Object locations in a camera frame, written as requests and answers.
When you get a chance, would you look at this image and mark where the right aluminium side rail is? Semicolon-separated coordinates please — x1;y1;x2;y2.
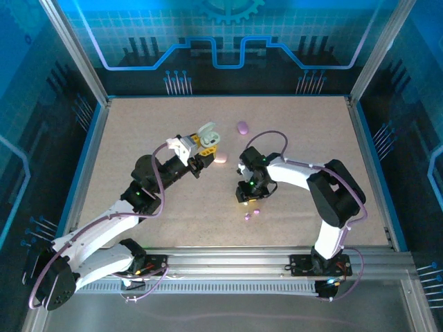
345;96;435;332

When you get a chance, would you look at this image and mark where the aluminium side rail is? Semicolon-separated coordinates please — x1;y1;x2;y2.
20;98;111;332
345;96;435;332

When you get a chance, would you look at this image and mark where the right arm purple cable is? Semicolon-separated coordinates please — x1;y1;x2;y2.
246;130;368;302

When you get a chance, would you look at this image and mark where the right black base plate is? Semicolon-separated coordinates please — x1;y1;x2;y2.
289;254;353;277

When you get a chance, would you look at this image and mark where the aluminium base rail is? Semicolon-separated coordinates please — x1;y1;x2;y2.
78;246;416;283

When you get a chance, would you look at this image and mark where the left aluminium frame post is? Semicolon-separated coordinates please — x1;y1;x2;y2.
37;0;111;107

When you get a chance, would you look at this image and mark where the mint earbud charging case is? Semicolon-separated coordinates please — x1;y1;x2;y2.
196;122;222;147

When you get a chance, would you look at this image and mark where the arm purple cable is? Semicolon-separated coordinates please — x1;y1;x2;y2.
28;141;172;310
246;130;368;302

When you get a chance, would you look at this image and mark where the aluminium frame post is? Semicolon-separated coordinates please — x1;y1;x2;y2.
37;0;111;107
347;0;417;107

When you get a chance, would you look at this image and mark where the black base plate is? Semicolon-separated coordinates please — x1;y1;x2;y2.
114;254;170;277
289;254;353;277

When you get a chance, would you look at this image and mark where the right aluminium frame post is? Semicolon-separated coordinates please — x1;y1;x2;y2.
347;0;417;107

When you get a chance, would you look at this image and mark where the grey slotted cable duct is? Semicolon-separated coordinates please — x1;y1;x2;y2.
75;279;321;295

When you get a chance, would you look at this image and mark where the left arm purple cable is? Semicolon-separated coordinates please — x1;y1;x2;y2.
28;141;172;310

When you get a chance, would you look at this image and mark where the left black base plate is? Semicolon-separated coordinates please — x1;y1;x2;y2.
114;254;170;277

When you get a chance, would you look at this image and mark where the left aluminium side rail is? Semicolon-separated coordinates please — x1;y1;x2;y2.
20;98;111;332

